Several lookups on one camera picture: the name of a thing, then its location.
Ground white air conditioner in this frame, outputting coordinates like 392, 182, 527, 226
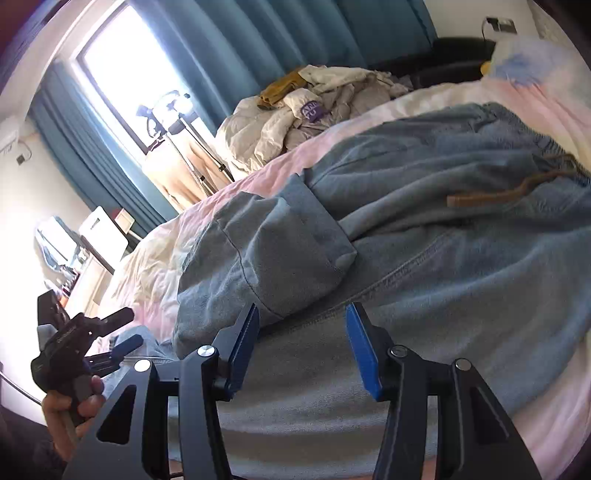
0, 117, 21, 153

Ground wide teal curtain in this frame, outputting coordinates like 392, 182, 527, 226
152, 0, 437, 134

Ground narrow teal curtain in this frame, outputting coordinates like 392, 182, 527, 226
28, 62, 178, 227

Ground garment steamer stand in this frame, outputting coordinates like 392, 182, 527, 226
136, 90, 236, 199

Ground beige hanging sweater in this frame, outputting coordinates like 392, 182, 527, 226
143, 134, 232, 208

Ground person's left hand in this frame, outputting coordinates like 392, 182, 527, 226
41, 375, 107, 462

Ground metal pole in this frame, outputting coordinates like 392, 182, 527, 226
0, 362, 44, 402

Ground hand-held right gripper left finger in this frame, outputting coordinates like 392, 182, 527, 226
62, 302, 260, 480

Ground grey jacket with purple label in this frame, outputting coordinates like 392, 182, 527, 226
284, 78, 407, 151

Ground black sofa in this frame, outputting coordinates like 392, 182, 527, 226
369, 36, 499, 88

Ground white chair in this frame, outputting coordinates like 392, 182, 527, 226
78, 206, 127, 273

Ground white dressing table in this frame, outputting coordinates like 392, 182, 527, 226
60, 208, 139, 319

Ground wall socket with plug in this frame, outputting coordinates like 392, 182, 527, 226
482, 16, 517, 34

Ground row of cosmetic bottles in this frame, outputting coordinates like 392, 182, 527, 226
51, 258, 88, 296

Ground pastel bed blanket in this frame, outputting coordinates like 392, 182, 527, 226
99, 60, 591, 467

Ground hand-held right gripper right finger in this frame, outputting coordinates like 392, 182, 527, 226
346, 302, 543, 480

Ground blue denim pants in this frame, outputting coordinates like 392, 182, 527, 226
113, 102, 591, 480

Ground mustard yellow garment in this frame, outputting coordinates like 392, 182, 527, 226
257, 69, 308, 110

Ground pile of cream clothes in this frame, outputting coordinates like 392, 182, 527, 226
215, 65, 411, 174

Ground wavy vanity mirror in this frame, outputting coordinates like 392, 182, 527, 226
34, 216, 81, 273

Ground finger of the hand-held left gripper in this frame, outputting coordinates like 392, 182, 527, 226
85, 308, 134, 335
88, 335, 144, 377

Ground dark framed window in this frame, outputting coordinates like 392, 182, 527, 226
76, 2, 222, 155

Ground pastel pillow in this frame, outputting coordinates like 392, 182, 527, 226
489, 34, 573, 88

